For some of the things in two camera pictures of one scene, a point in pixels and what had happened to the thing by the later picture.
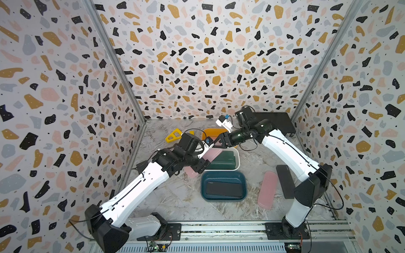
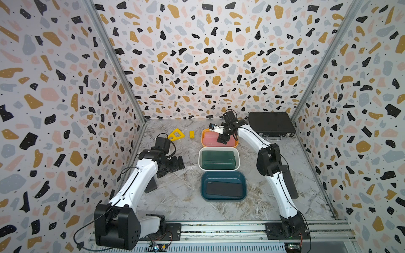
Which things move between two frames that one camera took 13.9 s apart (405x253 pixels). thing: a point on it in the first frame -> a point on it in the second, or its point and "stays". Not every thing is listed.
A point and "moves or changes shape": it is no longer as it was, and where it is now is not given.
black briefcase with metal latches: x=280 y=120 stays
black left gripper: x=201 y=166 -> x=175 y=165
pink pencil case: x=267 y=189 moves or changes shape
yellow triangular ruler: x=175 y=135 stays
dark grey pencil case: x=224 y=188 stays
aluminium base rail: x=326 y=236 stays
